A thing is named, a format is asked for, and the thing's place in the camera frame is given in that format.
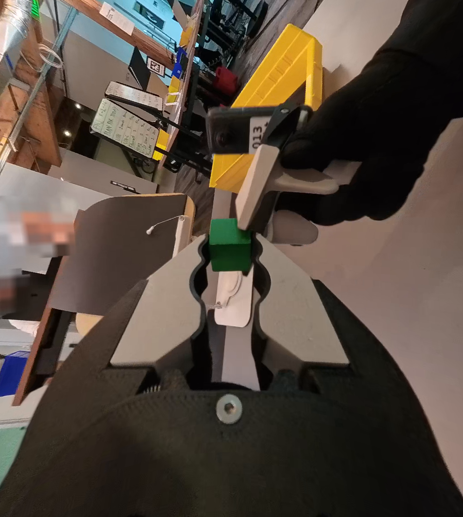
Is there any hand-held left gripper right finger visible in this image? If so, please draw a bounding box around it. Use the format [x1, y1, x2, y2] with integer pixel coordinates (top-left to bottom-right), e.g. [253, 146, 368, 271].
[252, 234, 352, 369]

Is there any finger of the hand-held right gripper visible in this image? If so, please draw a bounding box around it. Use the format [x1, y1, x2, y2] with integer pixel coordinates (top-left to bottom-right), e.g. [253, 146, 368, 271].
[235, 145, 281, 232]

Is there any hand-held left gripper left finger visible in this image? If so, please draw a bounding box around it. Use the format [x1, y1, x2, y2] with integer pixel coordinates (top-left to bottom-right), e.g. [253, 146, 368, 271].
[109, 236, 212, 368]

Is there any green wooden block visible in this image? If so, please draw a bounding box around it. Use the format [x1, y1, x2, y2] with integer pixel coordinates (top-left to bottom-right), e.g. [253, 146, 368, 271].
[208, 218, 253, 272]

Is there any yellow plastic bin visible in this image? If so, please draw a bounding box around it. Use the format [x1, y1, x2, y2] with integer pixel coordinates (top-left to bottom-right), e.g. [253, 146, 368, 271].
[209, 23, 324, 192]

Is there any person's right hand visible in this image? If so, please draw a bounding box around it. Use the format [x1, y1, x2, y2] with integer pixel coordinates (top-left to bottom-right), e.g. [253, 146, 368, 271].
[276, 54, 432, 227]

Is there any red plastic canister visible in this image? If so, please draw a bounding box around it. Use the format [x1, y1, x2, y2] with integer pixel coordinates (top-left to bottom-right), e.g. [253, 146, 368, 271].
[213, 67, 240, 95]

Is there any small blue bin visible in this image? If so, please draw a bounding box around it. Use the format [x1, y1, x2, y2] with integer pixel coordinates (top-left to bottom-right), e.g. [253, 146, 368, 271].
[0, 351, 30, 398]
[171, 46, 189, 79]

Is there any blank whiteboard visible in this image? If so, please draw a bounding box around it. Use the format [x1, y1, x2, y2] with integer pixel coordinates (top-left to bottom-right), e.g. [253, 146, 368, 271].
[105, 81, 163, 111]

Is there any whiteboard with green writing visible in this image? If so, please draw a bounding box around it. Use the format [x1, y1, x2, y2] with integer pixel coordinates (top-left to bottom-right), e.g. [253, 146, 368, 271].
[90, 98, 161, 159]

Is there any black angled panel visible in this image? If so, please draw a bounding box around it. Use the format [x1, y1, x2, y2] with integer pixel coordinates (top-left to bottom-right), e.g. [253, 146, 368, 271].
[128, 46, 151, 91]

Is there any wooden edge desk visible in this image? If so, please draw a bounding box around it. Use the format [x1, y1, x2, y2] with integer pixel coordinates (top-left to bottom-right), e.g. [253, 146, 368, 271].
[11, 254, 72, 406]

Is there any black box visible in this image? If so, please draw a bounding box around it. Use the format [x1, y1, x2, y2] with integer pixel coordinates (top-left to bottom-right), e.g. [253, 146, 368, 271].
[1, 258, 62, 320]

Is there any white paper sign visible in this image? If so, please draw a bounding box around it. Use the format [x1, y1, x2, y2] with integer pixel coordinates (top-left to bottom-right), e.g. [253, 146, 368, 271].
[99, 2, 135, 35]

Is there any white panel bracket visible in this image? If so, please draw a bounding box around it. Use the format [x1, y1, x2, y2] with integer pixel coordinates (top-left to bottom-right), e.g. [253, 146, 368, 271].
[173, 216, 192, 259]

